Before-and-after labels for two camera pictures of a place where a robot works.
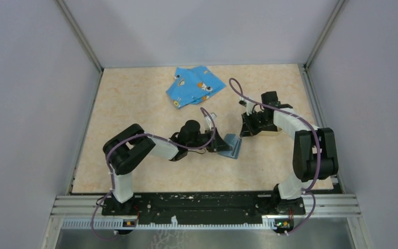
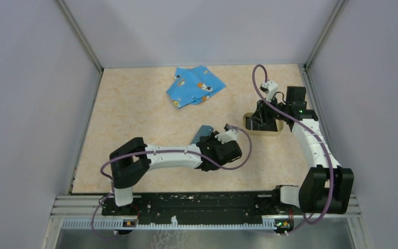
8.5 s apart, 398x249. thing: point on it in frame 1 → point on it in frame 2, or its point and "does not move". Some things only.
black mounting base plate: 223,208 does not move
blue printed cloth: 192,84 does not move
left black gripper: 219,144 → 211,137
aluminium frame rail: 86,212 does not move
